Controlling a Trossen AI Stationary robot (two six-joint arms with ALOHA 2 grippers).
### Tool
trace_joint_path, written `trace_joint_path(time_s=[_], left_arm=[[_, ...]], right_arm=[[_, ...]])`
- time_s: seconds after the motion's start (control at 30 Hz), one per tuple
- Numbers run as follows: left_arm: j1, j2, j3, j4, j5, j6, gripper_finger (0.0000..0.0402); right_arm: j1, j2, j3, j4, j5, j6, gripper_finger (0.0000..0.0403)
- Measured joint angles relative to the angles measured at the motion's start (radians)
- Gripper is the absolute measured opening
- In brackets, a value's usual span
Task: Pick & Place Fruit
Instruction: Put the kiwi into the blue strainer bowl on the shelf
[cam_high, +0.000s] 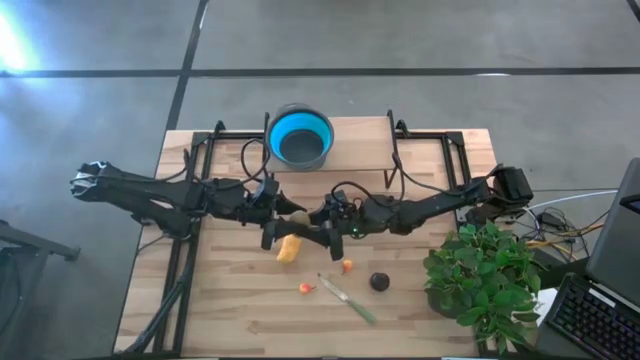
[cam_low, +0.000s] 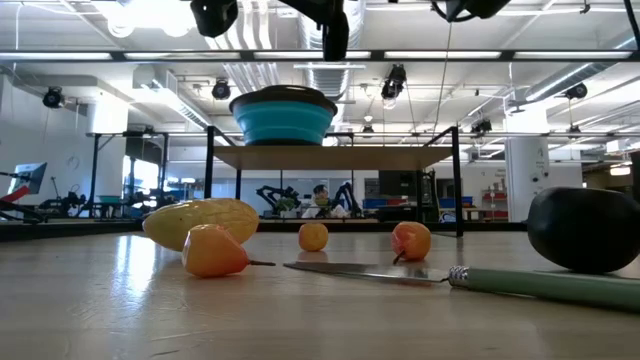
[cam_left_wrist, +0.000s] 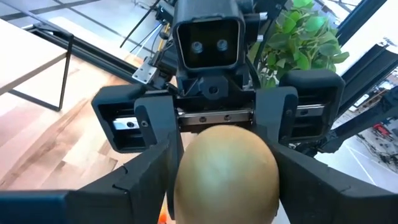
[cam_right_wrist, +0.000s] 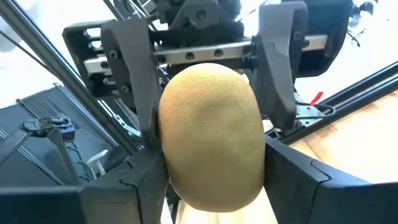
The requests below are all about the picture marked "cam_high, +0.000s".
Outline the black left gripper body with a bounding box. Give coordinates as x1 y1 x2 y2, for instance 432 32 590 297
238 192 279 226

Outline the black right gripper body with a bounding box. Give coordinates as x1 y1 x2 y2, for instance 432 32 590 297
274 209 362 246

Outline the orange-yellow mango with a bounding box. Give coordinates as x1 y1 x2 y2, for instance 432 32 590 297
275 233 304 265

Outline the knife with green handle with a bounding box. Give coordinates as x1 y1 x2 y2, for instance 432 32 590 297
317 272 377 325

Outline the black avocado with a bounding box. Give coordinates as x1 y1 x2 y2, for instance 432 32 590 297
369 271 391 293

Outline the blue collapsible bowl grey rim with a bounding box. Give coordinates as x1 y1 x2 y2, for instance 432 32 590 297
265 102 335 172

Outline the black plant pot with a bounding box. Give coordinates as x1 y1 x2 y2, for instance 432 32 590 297
428 288 469 320

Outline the green potted plant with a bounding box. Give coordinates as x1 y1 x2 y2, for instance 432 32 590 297
422 219 544 356

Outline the white paper sheet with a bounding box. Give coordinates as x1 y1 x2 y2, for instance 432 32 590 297
533 286 560 327

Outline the black power adapter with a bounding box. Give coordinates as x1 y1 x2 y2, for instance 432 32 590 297
539 211 567 230

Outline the dark metal stand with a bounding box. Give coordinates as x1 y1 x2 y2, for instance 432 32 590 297
0 219 82 360

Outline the black computer keyboard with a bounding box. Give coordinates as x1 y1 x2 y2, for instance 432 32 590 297
547 273 640 360

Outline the dark grey monitor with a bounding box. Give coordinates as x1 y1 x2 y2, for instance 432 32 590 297
584 157 640 311

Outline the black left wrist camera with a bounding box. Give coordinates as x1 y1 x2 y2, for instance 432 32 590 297
251 175 281 207

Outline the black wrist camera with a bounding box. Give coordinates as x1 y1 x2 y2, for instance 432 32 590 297
324 188 354 214
251 175 281 207

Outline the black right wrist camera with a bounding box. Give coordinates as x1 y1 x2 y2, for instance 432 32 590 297
324 188 354 214

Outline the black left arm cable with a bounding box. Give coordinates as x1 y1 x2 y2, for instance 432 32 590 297
238 137 274 187

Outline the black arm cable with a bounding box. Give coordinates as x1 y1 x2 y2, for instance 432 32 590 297
391 152 501 197
238 137 274 187

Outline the black metal table frame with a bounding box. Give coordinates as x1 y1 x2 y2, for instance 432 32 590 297
114 119 474 356

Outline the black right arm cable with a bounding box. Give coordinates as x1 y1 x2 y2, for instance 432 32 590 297
391 152 501 197

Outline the yellow cable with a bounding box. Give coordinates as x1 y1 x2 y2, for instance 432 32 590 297
526 222 606 250

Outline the white cable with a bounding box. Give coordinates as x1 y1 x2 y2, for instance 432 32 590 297
524 188 620 212

